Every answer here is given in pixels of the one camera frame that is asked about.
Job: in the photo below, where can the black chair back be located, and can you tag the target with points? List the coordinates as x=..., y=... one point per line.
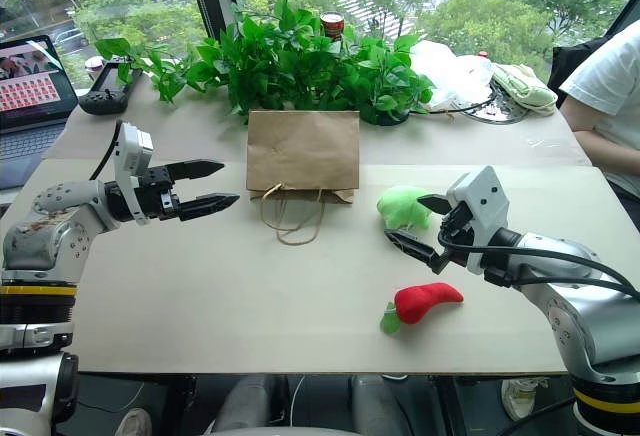
x=567, y=68

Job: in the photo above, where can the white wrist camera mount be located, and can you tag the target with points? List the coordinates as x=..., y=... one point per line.
x=131, y=153
x=482, y=206

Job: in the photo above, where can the person in white t-shirt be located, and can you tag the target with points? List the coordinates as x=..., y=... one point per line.
x=610, y=101

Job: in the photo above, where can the purple lidded cup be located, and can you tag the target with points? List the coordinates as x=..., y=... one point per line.
x=93, y=68

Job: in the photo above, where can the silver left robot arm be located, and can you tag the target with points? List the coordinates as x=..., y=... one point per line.
x=47, y=238

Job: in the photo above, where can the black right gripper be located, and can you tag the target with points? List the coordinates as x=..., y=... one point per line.
x=457, y=236

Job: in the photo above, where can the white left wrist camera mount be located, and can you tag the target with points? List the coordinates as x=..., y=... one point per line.
x=131, y=153

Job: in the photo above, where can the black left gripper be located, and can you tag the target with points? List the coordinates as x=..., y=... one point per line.
x=157, y=196

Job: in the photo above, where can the green leafy potted plant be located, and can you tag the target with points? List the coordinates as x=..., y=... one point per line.
x=300, y=71

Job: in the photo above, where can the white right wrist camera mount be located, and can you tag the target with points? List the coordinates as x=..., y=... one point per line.
x=482, y=206

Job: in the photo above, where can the grey rounded leg shape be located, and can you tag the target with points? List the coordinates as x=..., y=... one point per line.
x=375, y=406
x=245, y=406

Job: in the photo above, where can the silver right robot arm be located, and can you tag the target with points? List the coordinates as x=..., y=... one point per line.
x=575, y=316

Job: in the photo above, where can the brown paper bag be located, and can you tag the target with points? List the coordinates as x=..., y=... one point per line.
x=302, y=151

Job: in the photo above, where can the red chili plush toy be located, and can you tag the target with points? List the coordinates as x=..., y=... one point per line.
x=425, y=298

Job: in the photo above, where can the white sneaker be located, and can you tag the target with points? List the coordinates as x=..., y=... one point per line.
x=520, y=398
x=136, y=423

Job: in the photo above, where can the white plastic bag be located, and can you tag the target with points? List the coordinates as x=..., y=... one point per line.
x=450, y=73

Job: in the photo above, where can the green plush toy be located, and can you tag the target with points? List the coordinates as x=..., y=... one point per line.
x=402, y=206

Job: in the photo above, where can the pale green fabric pouch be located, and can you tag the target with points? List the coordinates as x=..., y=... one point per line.
x=522, y=88

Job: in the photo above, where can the open laptop computer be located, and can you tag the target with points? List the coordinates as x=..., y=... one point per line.
x=27, y=106

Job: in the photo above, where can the black handheld game controller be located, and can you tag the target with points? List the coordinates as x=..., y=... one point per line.
x=107, y=91

